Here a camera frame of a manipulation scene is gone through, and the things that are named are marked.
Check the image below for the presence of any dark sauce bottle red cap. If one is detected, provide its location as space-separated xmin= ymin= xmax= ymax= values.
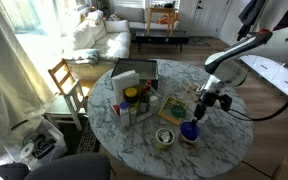
xmin=138 ymin=79 xmax=153 ymax=115

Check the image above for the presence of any white door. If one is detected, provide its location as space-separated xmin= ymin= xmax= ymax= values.
xmin=178 ymin=0 xmax=232 ymax=38

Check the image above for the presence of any tan brown can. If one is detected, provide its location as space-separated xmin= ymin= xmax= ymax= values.
xmin=178 ymin=134 xmax=201 ymax=150

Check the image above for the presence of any patterned rug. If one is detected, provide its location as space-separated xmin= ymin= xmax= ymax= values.
xmin=75 ymin=119 xmax=102 ymax=155

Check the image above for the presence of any white cushion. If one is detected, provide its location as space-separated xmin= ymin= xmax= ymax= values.
xmin=104 ymin=19 xmax=131 ymax=34

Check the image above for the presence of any cream curtain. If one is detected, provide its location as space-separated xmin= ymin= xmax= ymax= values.
xmin=0 ymin=0 xmax=57 ymax=162

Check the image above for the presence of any small white jar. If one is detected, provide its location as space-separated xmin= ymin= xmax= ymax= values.
xmin=149 ymin=95 xmax=160 ymax=115

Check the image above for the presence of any wooden cutting board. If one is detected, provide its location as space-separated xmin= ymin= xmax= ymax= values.
xmin=157 ymin=96 xmax=189 ymax=126

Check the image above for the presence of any light grey couch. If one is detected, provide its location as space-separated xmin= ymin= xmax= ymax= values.
xmin=112 ymin=6 xmax=182 ymax=31

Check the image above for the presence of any yellow-green can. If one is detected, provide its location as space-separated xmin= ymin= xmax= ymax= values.
xmin=154 ymin=128 xmax=176 ymax=151

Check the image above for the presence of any clear plastic storage bin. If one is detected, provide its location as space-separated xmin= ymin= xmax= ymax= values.
xmin=3 ymin=116 xmax=69 ymax=171

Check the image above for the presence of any white TV cabinet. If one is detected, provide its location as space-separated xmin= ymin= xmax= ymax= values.
xmin=239 ymin=54 xmax=288 ymax=105

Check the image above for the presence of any wooden side table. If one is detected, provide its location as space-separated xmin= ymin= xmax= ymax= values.
xmin=146 ymin=6 xmax=177 ymax=37

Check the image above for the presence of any grey office chair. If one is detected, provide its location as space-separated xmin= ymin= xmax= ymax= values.
xmin=0 ymin=153 xmax=112 ymax=180

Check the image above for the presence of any white tape roll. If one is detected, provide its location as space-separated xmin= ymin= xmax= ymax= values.
xmin=19 ymin=142 xmax=35 ymax=160

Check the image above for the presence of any small red cap jar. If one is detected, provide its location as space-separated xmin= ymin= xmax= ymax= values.
xmin=111 ymin=104 xmax=121 ymax=116

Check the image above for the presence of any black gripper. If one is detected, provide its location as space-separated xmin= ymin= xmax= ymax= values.
xmin=190 ymin=91 xmax=219 ymax=126

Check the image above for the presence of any wire condiment basket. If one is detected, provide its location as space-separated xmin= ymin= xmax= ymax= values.
xmin=106 ymin=84 xmax=164 ymax=126

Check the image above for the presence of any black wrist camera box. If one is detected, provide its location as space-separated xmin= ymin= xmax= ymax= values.
xmin=217 ymin=93 xmax=234 ymax=112

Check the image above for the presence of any white sofa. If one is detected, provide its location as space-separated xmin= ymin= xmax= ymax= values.
xmin=62 ymin=9 xmax=132 ymax=80

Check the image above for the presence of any dark blue cardboard box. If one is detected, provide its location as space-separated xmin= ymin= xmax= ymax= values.
xmin=110 ymin=58 xmax=160 ymax=91

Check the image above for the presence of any dark hanging jacket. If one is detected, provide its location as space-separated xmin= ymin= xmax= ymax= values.
xmin=237 ymin=0 xmax=267 ymax=41

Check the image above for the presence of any wooden chair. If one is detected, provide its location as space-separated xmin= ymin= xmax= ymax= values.
xmin=45 ymin=58 xmax=89 ymax=132

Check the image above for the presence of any potted plant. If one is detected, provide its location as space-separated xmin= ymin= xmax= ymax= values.
xmin=97 ymin=0 xmax=111 ymax=11

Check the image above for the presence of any jar with yellow lid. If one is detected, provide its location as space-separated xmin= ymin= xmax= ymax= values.
xmin=124 ymin=87 xmax=139 ymax=105

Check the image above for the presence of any grey throw blanket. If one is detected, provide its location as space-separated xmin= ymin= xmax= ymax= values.
xmin=63 ymin=48 xmax=100 ymax=67

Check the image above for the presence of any black coffee table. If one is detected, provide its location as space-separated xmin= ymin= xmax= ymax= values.
xmin=135 ymin=29 xmax=190 ymax=54

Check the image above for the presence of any small white shaker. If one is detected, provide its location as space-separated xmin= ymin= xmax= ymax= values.
xmin=129 ymin=107 xmax=138 ymax=125

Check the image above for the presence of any white bottle blue cap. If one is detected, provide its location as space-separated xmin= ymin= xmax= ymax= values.
xmin=118 ymin=101 xmax=131 ymax=128

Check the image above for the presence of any floral cushion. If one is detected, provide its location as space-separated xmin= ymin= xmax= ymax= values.
xmin=108 ymin=12 xmax=127 ymax=22

